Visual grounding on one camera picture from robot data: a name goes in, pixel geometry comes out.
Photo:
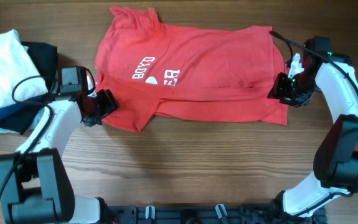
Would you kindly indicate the light grey folded garment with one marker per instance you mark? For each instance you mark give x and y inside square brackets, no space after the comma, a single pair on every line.
[21,129]

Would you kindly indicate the black folded garment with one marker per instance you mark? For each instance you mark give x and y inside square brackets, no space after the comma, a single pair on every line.
[45,59]

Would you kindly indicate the red printed t-shirt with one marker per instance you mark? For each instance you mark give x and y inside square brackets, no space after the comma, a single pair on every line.
[158,69]

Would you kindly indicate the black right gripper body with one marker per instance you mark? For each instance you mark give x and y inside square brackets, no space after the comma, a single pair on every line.
[282,90]

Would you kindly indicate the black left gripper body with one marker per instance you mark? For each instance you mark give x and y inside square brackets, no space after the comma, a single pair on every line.
[103,102]

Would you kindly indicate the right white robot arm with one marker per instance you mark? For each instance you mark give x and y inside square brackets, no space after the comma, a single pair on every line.
[335,165]

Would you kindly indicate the navy blue folded garment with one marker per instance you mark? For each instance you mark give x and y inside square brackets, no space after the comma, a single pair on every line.
[17,114]

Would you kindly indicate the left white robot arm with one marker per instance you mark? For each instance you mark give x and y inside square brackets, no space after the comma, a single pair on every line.
[34,186]

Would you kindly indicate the white folded shirt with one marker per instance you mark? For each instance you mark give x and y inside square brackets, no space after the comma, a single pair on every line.
[16,69]

